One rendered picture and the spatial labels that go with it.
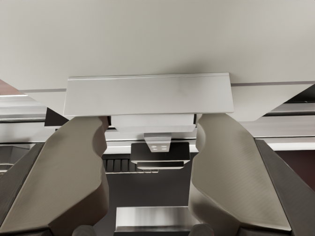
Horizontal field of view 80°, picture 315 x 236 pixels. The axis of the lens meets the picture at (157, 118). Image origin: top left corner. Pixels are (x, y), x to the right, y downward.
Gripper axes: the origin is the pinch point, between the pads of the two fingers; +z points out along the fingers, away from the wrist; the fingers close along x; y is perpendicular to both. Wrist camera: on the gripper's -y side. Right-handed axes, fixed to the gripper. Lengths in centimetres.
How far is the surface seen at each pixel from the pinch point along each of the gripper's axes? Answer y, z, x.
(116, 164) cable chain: 35.7, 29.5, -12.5
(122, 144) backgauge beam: 23.0, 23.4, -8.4
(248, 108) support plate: 2.1, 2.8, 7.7
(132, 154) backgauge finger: 20.8, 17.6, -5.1
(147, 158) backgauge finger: 21.3, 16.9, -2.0
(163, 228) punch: 12.8, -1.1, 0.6
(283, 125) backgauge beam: 19.8, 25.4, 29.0
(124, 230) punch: 12.9, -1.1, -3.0
